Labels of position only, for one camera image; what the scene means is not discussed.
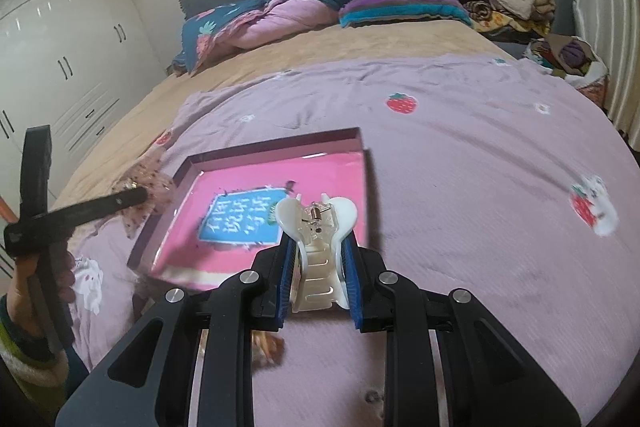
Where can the open bag of clothes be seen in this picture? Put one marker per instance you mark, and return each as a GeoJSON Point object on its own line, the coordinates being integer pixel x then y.
{"type": "Point", "coordinates": [572, 59]}

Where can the shallow mauve cardboard box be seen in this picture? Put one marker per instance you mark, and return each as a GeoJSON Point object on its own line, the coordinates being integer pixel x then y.
{"type": "Point", "coordinates": [335, 141]}

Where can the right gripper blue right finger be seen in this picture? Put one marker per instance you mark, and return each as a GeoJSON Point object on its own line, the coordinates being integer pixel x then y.
{"type": "Point", "coordinates": [355, 278]}

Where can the pink fuzzy hair clip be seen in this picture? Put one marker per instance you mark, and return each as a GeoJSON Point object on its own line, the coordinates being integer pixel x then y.
{"type": "Point", "coordinates": [267, 349]}

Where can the striped purple teal pillow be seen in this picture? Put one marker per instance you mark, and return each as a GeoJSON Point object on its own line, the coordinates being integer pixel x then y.
{"type": "Point", "coordinates": [358, 13]}

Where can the pink book blue label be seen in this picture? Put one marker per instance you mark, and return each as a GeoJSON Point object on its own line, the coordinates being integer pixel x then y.
{"type": "Point", "coordinates": [229, 214]}

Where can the white wardrobe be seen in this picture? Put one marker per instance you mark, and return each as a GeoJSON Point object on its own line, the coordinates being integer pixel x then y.
{"type": "Point", "coordinates": [75, 66]}

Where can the person's left hand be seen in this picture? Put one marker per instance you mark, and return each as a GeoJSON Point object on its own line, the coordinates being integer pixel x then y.
{"type": "Point", "coordinates": [24, 290]}

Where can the tan bed blanket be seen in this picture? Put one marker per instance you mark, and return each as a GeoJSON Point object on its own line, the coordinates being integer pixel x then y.
{"type": "Point", "coordinates": [225, 71]}

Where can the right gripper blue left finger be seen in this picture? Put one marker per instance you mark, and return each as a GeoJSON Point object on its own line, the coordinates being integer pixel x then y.
{"type": "Point", "coordinates": [281, 277]}

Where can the striped cream curtain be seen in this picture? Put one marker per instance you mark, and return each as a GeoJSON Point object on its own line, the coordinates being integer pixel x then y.
{"type": "Point", "coordinates": [595, 6]}

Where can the lilac cartoon print quilt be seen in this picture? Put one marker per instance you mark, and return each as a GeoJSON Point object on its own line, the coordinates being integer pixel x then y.
{"type": "Point", "coordinates": [482, 173]}

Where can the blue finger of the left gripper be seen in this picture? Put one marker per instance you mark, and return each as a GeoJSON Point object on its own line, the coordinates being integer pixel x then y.
{"type": "Point", "coordinates": [74, 216]}

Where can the cream white claw clip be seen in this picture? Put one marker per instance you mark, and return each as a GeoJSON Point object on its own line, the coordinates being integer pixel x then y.
{"type": "Point", "coordinates": [318, 231]}

